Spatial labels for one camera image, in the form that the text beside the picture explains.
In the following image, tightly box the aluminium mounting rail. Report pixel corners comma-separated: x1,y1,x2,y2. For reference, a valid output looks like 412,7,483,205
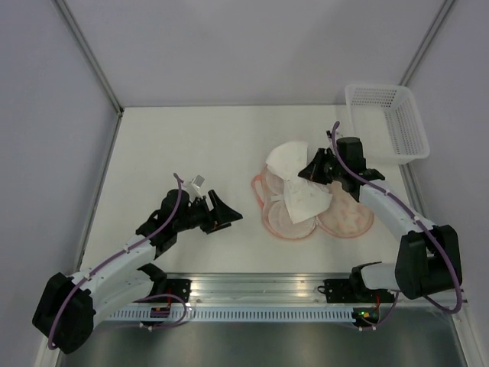
53,271,471,307

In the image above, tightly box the left aluminium frame post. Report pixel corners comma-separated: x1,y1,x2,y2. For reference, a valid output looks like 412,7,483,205
52,0,124,117

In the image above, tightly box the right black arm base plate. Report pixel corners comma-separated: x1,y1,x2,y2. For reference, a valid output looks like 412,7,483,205
323,279,394,304

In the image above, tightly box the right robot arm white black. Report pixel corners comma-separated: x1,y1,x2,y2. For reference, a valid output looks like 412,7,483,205
298,137,462,302

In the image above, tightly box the aluminium frame post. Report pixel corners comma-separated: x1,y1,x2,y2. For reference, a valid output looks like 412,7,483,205
399,0,458,86
52,0,124,117

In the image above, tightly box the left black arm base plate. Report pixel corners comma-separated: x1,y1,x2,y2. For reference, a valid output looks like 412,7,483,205
149,279,192,302

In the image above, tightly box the floral mesh laundry bag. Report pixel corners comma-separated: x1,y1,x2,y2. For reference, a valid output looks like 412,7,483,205
251,168,374,240

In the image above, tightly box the white bra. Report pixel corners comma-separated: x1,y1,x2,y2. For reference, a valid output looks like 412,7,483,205
266,141,332,224

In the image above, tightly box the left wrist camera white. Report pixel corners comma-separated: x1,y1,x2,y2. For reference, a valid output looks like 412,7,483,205
184,174,205,199

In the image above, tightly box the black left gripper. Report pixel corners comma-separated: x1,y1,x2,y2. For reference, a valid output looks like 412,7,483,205
174,190,242,235

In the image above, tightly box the white plastic perforated basket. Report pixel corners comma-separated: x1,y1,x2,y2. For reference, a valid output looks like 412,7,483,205
345,84,430,165

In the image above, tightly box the white slotted cable duct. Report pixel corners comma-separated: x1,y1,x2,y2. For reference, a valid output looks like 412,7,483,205
107,306,355,323

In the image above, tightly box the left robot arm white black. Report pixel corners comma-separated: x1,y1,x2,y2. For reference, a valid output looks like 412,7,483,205
32,189,243,354

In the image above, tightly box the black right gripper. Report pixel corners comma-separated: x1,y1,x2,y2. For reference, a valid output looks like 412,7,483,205
300,148,346,185

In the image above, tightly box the right aluminium frame post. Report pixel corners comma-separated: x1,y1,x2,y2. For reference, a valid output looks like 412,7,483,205
399,0,458,86

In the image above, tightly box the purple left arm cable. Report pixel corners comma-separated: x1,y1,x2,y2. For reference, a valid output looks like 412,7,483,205
46,172,188,349

